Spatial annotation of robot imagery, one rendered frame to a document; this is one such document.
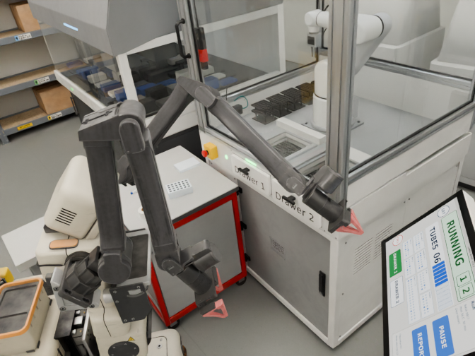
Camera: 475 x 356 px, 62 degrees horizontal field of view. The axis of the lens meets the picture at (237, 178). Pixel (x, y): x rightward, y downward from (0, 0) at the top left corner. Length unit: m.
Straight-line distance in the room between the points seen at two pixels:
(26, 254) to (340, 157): 1.42
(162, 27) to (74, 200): 1.48
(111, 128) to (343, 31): 0.75
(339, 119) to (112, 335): 1.03
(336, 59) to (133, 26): 1.31
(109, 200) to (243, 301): 1.68
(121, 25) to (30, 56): 3.46
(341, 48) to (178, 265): 0.78
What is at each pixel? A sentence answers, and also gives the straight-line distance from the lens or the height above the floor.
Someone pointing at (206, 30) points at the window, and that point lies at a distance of 1.90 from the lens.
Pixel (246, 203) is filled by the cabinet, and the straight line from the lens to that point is 2.15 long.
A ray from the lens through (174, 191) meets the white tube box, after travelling 2.03.
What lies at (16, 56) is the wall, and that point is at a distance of 5.64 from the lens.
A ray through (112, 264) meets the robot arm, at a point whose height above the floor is 1.26.
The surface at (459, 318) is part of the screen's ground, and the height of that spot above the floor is 1.13.
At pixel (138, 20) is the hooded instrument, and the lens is 2.33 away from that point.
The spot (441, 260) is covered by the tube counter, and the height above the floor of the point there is 1.12.
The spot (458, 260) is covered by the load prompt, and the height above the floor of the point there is 1.15.
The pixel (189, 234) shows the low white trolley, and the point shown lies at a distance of 2.04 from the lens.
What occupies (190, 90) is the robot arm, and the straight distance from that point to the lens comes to 1.25.
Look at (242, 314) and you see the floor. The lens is 2.43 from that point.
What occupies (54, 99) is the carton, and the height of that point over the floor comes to 0.30.
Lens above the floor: 1.92
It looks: 33 degrees down
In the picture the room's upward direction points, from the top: 7 degrees counter-clockwise
